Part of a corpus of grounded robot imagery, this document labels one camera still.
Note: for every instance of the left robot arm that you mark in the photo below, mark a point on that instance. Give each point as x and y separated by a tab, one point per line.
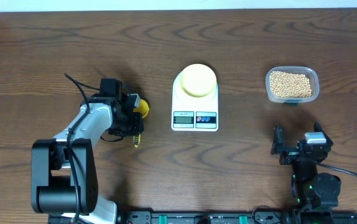
64	183

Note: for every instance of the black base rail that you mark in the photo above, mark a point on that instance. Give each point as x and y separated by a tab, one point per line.
258	216

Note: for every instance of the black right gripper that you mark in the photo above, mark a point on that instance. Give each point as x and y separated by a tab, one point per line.
288	155

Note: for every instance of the pale yellow bowl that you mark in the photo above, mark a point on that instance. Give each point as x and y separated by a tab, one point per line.
198	80

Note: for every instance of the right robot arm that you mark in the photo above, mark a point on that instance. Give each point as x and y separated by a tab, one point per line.
316	192

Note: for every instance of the yellow measuring scoop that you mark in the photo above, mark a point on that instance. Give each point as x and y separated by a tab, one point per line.
143	109

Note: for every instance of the clear plastic container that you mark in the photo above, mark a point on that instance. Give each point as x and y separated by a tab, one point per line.
308	72

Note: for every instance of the soybeans pile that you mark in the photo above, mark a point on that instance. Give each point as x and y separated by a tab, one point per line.
290	85

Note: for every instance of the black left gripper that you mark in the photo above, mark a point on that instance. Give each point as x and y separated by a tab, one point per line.
135	127

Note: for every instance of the white digital kitchen scale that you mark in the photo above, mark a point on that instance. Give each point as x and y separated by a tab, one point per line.
191	113

